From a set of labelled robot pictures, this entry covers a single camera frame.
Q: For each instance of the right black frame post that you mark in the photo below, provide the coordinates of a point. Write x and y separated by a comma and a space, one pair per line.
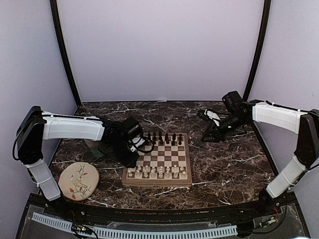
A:
258, 50

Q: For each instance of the bird painted ceramic plate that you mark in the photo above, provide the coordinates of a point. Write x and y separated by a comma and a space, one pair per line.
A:
78, 181

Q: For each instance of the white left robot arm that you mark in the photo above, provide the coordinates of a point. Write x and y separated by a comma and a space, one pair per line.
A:
39, 127

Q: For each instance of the black chess rook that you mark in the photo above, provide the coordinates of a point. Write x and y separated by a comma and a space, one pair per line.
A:
180, 139

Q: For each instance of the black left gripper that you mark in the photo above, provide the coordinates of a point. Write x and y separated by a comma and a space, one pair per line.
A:
128, 162

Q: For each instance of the grey slotted cable duct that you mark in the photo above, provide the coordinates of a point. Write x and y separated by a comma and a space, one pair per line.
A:
134, 231

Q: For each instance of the black front rail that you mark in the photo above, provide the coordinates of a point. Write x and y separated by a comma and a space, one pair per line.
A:
224, 214

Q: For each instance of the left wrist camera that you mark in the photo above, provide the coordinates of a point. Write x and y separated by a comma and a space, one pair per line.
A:
136, 143

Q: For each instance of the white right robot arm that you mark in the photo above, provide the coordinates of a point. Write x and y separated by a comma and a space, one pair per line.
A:
292, 135

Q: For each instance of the floral ceramic mug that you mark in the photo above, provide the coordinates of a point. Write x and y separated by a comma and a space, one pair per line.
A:
94, 148

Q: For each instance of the left black frame post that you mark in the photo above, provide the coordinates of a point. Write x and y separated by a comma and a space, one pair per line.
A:
63, 51

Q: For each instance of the wooden chess board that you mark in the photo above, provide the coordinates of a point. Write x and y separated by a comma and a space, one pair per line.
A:
166, 153

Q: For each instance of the black frame post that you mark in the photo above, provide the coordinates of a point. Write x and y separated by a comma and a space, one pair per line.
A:
258, 50
63, 51

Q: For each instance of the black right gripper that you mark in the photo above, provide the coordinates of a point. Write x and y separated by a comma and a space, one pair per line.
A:
213, 130

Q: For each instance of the white chess queen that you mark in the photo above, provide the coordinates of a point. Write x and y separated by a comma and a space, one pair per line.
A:
153, 173

